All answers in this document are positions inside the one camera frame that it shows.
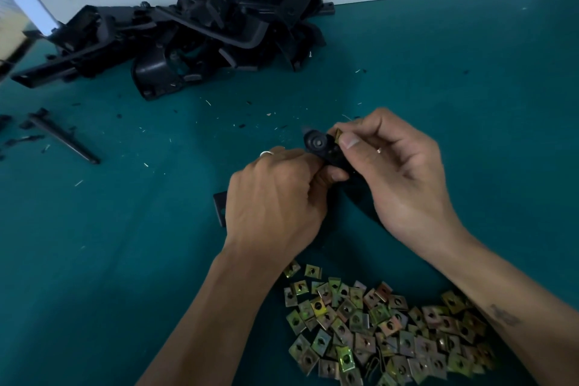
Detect person's right hand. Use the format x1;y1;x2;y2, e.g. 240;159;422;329
330;108;467;260

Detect person's left hand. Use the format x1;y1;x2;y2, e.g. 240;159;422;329
221;148;350;265

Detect black plastic bracket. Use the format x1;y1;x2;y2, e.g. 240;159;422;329
214;128;381;229

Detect pile of brass clip nuts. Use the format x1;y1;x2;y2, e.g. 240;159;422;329
282;262;497;386

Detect pile of black plastic brackets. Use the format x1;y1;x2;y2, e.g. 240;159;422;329
11;0;336;100

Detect person's right forearm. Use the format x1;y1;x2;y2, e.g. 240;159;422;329
425;227;579;386

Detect person's left forearm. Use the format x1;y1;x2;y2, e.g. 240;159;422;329
138;241;291;386

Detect green table cloth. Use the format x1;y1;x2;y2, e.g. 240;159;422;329
0;0;579;386

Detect thin black plastic strip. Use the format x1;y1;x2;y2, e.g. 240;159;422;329
25;108;103;165

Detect brown cardboard piece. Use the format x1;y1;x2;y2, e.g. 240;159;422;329
0;5;33;61

